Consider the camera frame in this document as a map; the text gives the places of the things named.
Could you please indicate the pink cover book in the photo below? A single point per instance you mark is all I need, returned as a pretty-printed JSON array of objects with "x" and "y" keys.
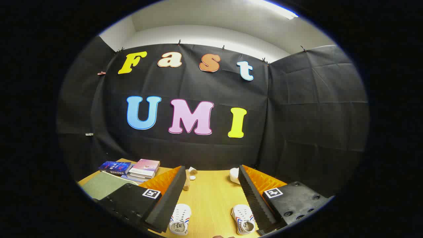
[{"x": 145, "y": 164}]

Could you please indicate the white striped canvas shoe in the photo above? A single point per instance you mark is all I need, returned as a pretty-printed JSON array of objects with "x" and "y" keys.
[
  {"x": 241, "y": 215},
  {"x": 181, "y": 215}
]

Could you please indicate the pale fabric storage box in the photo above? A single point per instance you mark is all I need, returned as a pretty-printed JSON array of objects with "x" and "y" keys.
[{"x": 102, "y": 186}]

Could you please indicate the dark blue cover book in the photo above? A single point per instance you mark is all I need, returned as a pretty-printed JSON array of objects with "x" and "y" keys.
[{"x": 115, "y": 167}]

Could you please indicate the brown plush toy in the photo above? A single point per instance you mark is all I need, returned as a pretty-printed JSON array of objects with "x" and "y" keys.
[{"x": 186, "y": 183}]

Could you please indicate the white plush toy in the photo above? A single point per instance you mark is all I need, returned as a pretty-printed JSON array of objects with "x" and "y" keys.
[{"x": 234, "y": 175}]

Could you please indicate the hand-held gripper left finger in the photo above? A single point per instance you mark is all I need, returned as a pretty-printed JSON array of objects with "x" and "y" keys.
[{"x": 172, "y": 198}]

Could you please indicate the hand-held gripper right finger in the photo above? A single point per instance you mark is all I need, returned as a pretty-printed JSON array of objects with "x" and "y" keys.
[{"x": 252, "y": 198}]

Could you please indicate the grey book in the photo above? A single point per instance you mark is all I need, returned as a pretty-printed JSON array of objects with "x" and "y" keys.
[{"x": 140, "y": 175}]

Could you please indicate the pale blue book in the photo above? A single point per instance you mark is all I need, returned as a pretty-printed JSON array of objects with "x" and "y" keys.
[{"x": 132, "y": 178}]

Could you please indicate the black backdrop cloth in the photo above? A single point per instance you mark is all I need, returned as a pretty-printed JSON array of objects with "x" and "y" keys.
[{"x": 198, "y": 82}]

